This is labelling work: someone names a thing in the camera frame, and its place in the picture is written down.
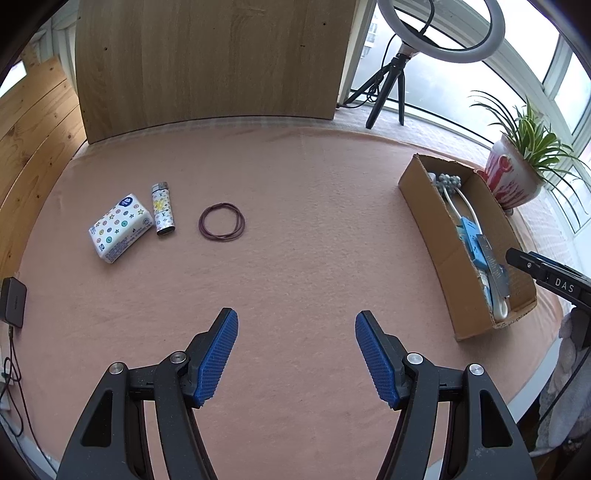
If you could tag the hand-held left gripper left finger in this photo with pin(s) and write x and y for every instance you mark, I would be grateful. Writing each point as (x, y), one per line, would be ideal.
(217, 360)

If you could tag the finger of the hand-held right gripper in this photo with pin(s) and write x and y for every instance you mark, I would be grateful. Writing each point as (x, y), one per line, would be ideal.
(556, 264)
(526, 263)

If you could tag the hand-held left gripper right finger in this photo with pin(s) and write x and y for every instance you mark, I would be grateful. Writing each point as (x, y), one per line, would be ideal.
(376, 360)

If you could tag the black card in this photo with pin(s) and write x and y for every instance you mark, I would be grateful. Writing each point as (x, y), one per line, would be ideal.
(496, 272)

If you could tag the light blue packet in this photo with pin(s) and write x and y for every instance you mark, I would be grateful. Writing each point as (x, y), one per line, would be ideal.
(471, 235)

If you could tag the cardboard box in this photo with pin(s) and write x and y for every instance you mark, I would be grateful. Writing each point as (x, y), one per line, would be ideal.
(429, 207)

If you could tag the person's right hand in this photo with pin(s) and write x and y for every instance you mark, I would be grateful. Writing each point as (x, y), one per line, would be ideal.
(569, 337)

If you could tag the red and white plant pot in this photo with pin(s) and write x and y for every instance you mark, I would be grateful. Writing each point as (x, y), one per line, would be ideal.
(508, 175)

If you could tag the green spider plant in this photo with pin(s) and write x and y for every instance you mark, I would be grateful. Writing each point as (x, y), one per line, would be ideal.
(531, 138)

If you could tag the patterned white lighter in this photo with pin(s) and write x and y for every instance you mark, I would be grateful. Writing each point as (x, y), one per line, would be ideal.
(162, 210)

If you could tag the white dotted tissue pack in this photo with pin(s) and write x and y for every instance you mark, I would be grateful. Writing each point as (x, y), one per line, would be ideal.
(120, 226)

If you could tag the pink fleece blanket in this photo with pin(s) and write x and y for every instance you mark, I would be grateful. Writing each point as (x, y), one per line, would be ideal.
(300, 207)

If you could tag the black power bank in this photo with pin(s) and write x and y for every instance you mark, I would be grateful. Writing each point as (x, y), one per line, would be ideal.
(14, 302)

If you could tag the black tripod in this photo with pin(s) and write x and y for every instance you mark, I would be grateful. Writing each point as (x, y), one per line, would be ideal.
(376, 108)

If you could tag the light wooden board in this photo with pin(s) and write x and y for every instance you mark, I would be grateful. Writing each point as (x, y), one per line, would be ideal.
(207, 60)

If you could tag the white window frame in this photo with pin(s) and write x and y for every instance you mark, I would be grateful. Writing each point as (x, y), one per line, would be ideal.
(561, 60)

